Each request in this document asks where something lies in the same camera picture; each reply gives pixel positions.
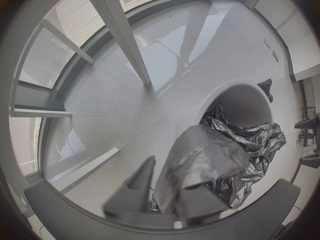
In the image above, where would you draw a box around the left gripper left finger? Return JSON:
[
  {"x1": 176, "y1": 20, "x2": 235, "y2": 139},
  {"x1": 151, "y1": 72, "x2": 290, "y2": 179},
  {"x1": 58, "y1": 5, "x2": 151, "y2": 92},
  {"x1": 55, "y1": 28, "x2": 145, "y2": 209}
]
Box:
[{"x1": 103, "y1": 156, "x2": 157, "y2": 217}]

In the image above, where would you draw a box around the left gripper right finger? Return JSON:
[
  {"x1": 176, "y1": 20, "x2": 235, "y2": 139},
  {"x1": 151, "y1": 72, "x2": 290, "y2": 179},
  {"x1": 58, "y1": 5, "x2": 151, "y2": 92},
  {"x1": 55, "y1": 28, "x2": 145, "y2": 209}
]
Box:
[{"x1": 176, "y1": 183, "x2": 227, "y2": 226}]

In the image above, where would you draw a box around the black plastic bag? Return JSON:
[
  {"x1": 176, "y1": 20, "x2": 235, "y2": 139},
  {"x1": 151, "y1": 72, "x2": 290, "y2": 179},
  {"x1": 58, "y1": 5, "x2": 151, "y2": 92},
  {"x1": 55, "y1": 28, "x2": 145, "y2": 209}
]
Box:
[{"x1": 154, "y1": 103, "x2": 287, "y2": 214}]

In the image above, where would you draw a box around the white trash bin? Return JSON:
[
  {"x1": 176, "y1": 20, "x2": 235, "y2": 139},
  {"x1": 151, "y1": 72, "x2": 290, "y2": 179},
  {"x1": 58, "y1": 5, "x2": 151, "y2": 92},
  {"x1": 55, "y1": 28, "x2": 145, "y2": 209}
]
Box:
[{"x1": 176, "y1": 80, "x2": 274, "y2": 145}]

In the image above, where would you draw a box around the crumpled black plastic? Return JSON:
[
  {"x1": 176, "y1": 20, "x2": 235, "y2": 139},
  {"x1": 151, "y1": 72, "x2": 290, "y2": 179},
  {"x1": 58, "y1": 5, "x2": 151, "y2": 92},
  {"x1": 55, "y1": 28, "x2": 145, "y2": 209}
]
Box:
[{"x1": 257, "y1": 78, "x2": 274, "y2": 103}]

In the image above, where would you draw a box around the window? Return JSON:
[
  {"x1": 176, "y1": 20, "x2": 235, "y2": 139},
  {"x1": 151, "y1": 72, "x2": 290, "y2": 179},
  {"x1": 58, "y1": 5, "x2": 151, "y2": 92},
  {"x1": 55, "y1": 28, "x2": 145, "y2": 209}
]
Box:
[{"x1": 9, "y1": 0, "x2": 248, "y2": 185}]

